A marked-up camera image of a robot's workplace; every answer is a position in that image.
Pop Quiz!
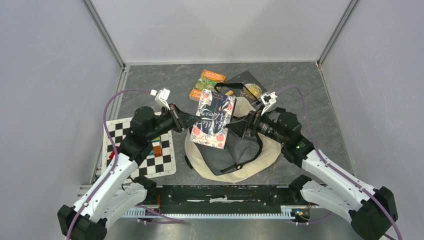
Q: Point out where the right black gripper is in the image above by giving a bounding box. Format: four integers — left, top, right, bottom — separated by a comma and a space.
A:
225, 104, 288, 146

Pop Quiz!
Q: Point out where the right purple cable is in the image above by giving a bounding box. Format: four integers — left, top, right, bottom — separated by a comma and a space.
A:
276, 85, 404, 240

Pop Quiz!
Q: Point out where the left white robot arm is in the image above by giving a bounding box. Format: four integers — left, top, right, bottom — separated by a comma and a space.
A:
57, 104, 201, 240

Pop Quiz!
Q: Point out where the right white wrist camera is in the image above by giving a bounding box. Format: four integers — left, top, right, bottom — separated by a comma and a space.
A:
260, 91, 278, 116

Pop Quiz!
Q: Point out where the checkered chess mat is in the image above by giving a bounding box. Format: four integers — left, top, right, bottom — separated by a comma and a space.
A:
95, 117, 177, 184

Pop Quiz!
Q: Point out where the colourful block stack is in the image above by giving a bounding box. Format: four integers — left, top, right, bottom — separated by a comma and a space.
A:
149, 136, 163, 157

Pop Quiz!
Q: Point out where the purple cable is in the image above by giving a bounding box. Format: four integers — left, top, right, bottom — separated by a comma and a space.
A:
276, 85, 404, 240
65, 88, 185, 240

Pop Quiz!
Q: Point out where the orange treehouse book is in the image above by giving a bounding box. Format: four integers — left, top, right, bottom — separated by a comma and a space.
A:
189, 69, 226, 102

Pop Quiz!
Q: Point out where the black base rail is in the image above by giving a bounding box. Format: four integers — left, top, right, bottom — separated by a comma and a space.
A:
140, 184, 311, 217

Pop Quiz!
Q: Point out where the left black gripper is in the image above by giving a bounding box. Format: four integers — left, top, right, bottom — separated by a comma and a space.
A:
146, 102, 201, 141

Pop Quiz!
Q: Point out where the floral navy book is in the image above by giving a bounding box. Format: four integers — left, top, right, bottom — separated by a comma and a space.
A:
189, 89, 237, 150

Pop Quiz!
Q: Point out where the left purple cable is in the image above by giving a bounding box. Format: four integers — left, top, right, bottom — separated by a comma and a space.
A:
65, 88, 185, 240

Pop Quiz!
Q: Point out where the cream canvas backpack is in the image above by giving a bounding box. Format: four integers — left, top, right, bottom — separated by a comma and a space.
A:
184, 97, 281, 183

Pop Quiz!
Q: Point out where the red calculator toy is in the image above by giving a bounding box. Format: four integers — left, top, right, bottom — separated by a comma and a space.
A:
108, 151, 116, 161

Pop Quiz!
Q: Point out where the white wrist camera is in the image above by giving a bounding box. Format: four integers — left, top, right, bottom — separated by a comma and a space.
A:
150, 88, 171, 110
260, 91, 278, 116

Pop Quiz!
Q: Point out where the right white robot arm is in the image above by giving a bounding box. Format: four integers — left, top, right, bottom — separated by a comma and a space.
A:
226, 109, 402, 240

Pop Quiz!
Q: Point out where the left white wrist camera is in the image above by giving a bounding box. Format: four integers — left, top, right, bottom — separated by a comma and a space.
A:
150, 88, 171, 110

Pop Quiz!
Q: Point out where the black book gold emblem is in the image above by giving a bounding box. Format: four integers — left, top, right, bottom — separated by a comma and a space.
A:
225, 70, 268, 103

